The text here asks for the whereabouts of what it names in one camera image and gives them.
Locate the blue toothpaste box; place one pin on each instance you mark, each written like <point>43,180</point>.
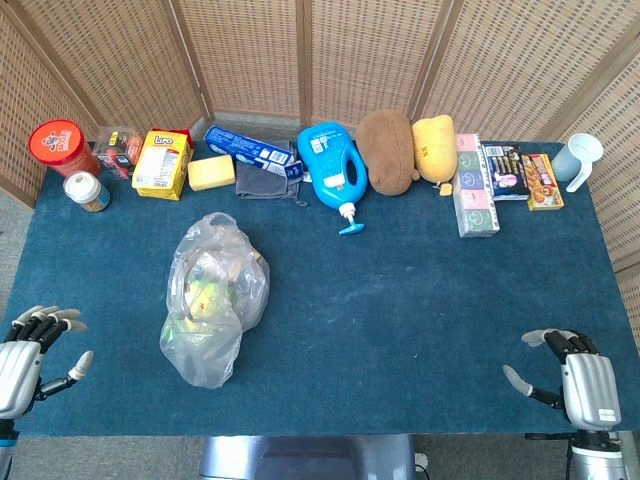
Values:
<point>245,145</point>

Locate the dark snack packet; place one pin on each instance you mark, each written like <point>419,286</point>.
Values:
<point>505,172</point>

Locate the blue pump detergent bottle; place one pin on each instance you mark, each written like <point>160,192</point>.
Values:
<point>332,165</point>

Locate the brown capybara plush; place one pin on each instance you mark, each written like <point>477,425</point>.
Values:
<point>387,150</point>

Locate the small white-lidded jar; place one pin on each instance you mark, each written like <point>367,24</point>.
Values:
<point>85,192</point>

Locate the clear plastic bag with items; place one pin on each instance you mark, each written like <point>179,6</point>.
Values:
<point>215,300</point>

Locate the wicker folding screen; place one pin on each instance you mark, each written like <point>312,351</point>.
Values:
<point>250,55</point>

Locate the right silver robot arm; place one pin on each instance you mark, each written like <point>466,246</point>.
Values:
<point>597,457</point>

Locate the blue carpet table cover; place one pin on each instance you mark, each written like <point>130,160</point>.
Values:
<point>375,310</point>

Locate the clear plastic box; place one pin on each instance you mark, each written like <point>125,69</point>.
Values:
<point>117,150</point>

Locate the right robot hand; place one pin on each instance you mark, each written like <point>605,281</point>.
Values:
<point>590,385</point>

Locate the grey cloth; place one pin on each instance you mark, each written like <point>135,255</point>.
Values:
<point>262,185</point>

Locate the yellow sponge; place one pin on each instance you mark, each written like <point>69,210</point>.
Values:
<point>211,172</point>

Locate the red lidded canister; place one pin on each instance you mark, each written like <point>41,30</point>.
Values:
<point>57,142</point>

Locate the yellow tea box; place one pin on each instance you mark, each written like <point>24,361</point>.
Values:
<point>160,167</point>

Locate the yellow red curry box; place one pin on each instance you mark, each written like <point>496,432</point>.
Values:
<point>542,182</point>

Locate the pale blue measuring cup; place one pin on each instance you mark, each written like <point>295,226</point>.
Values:
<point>575,155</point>

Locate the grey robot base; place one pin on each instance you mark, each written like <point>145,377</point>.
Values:
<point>310,457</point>

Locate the pastel tissue pack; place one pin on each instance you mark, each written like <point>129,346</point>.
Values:
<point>475,195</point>

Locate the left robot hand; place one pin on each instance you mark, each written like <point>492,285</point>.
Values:
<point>20,370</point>

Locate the yellow plush toy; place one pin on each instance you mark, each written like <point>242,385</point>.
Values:
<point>435,147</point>

